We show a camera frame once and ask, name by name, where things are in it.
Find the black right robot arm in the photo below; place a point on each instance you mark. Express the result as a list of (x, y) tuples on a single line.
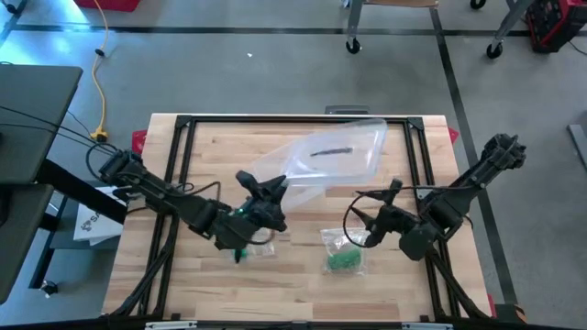
[(468, 192)]

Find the red and black crate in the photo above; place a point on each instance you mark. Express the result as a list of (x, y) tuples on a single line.
[(557, 23)]

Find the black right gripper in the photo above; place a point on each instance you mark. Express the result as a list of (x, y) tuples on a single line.
[(396, 215)]

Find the red bin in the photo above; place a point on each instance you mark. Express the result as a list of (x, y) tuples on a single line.
[(110, 4)]

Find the white printed sheet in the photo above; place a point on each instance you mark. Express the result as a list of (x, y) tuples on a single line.
[(94, 224)]

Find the red plastic tag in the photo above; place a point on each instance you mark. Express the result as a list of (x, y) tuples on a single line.
[(453, 135), (137, 139)]

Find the small black caster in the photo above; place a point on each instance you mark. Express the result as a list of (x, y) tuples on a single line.
[(49, 288)]

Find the green bandage strip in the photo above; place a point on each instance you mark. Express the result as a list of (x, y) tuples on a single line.
[(344, 260)]

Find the grey metal bar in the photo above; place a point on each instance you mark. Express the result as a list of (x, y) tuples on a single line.
[(579, 144)]

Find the grey desk top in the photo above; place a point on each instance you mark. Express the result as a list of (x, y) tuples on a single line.
[(36, 119)]

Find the silver frame bracket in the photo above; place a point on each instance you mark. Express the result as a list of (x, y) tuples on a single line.
[(170, 325), (426, 326)]

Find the dark grey desk panel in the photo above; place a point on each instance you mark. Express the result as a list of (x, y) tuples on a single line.
[(18, 238)]

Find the clear plastic container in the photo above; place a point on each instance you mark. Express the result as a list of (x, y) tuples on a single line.
[(339, 156)]

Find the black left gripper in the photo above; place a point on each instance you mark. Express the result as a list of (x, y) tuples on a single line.
[(257, 220)]

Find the teal bandage roll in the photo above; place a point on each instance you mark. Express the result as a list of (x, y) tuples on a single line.
[(240, 254)]

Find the black caster wheel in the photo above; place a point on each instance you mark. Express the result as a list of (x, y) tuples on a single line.
[(478, 3)]

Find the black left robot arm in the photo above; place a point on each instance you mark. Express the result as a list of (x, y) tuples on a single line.
[(174, 201)]

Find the grey cart leg with caster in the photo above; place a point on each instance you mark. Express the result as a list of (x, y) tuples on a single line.
[(354, 23), (494, 50)]

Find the clear plastic bag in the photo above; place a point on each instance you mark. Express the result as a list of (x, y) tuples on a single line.
[(341, 238), (263, 245)]

